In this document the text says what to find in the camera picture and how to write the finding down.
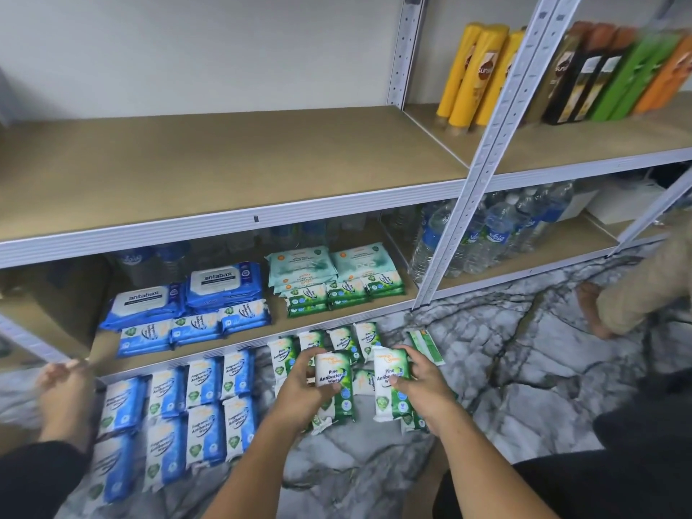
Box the person's right hand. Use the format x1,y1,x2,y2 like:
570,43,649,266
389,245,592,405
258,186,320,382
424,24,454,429
391,342,461,426

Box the person's left hand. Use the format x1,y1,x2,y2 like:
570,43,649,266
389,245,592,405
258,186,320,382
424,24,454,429
265,349,342,433

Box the group of green pine packets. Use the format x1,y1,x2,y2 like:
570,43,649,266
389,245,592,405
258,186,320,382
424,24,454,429
267,321,385,401

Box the group of blue wipe packets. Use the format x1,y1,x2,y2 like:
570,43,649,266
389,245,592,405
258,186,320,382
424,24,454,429
89,347,259,506

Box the grey metal shelf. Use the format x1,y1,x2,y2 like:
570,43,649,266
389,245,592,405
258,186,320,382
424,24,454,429
0,0,692,385

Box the person's left forearm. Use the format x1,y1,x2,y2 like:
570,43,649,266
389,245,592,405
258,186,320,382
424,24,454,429
203,410,326,519

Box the person's right forearm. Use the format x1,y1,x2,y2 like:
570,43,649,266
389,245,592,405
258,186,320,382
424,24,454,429
427,410,558,519

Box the person's foot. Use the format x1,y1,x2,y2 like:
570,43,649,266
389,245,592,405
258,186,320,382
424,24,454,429
35,358,99,450
576,280,620,340

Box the person's right leg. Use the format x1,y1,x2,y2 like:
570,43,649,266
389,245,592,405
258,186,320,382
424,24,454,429
432,367,692,519

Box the person's left foot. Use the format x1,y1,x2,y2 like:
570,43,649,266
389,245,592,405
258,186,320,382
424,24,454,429
35,358,99,450

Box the water bottles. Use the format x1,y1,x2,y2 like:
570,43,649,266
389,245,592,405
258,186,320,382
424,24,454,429
411,183,580,282

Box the cardboard box blue print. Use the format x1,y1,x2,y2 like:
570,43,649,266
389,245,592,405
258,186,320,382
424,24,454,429
0,259,110,358

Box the white box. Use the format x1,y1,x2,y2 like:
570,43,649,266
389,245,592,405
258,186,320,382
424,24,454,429
584,178,666,225

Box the yellow bottle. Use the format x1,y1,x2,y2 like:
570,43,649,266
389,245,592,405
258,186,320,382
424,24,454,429
448,25,510,130
438,23,486,120
476,30,528,128

